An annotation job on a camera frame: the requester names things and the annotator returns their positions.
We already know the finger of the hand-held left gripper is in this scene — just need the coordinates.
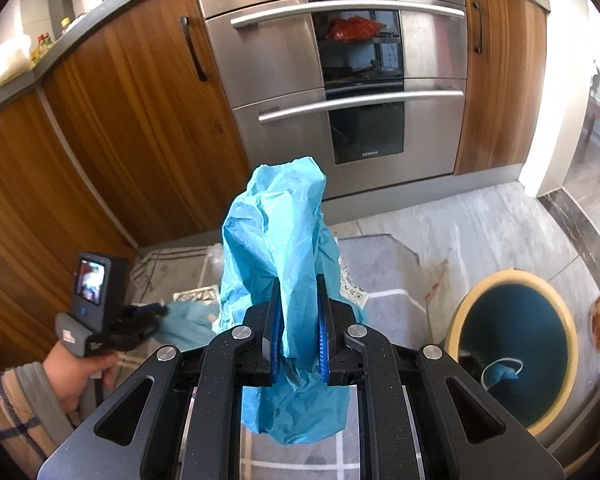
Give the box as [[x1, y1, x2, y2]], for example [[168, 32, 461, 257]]
[[124, 301, 170, 337]]

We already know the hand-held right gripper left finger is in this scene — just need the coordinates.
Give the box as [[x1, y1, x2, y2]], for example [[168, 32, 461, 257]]
[[37, 277, 285, 480]]

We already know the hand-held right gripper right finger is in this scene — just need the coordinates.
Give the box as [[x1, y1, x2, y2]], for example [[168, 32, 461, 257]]
[[315, 274, 565, 480]]

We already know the pale blue plastic wrapper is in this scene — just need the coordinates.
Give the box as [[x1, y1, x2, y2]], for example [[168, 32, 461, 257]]
[[155, 301, 222, 352]]

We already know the white printed carton box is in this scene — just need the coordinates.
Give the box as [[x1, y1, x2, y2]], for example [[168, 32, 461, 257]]
[[339, 255, 372, 312]]

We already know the blue plastic bag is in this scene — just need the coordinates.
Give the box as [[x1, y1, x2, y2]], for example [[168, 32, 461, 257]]
[[219, 156, 372, 447]]

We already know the yellow-rimmed trash bin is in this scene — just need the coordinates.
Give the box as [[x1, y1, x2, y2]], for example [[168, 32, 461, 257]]
[[442, 270, 581, 438]]

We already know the person's left forearm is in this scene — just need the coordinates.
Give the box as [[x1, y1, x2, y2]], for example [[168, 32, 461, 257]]
[[0, 359, 87, 480]]

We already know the person's left hand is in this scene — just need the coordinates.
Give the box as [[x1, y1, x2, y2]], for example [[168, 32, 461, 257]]
[[44, 344, 119, 414]]

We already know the silver foil packet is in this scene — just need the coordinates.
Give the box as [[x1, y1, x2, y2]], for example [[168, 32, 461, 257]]
[[174, 285, 222, 307]]

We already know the clear plastic bag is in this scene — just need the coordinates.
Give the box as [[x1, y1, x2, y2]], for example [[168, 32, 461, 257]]
[[206, 242, 229, 287]]

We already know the grey floor mat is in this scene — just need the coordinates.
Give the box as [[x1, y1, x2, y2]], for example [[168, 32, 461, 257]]
[[130, 232, 429, 480]]

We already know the blue face mask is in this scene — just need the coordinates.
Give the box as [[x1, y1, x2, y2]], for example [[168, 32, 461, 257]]
[[480, 357, 524, 391]]

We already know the white plastic bag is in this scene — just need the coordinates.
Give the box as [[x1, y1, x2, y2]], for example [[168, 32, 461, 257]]
[[0, 35, 34, 102]]

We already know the red-capped seasoning bottle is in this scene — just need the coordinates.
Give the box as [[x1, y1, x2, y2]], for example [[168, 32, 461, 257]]
[[35, 32, 54, 64]]

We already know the stainless steel oven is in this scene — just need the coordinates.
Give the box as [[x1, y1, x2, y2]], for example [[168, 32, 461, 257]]
[[196, 0, 469, 201]]

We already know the narrow wooden cabinet door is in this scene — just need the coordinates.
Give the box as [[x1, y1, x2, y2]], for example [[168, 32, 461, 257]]
[[452, 0, 549, 177]]

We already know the short steel oven handle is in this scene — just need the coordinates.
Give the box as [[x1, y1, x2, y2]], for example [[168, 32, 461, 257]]
[[257, 90, 465, 125]]

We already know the black cabinet handle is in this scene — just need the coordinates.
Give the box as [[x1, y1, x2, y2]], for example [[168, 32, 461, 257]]
[[472, 1, 484, 55], [180, 16, 208, 82]]

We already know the long steel oven handle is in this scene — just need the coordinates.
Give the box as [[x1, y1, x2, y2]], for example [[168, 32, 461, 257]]
[[230, 0, 467, 29]]

